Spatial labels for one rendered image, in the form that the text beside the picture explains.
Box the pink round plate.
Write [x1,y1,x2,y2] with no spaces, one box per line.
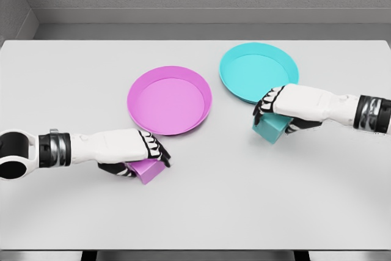
[126,65,213,137]

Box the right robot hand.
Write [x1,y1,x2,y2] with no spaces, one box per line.
[253,83,324,134]

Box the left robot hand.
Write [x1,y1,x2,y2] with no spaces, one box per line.
[97,128,172,180]

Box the cyan block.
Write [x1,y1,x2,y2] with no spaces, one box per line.
[251,112,291,145]

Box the pink block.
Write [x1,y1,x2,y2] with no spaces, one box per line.
[126,158,166,186]

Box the cyan round plate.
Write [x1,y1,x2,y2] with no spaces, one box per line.
[219,42,300,105]

